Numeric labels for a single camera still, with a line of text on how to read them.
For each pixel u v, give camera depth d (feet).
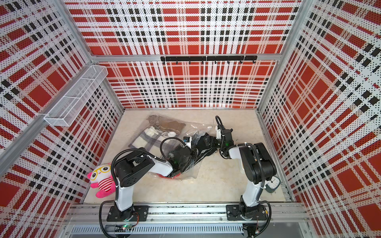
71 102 2.39
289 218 2.39
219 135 2.91
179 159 2.33
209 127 3.33
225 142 2.55
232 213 2.41
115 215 2.41
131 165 1.73
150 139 3.15
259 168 1.51
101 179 2.57
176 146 3.05
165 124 3.54
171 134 3.24
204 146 2.96
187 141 2.68
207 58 2.90
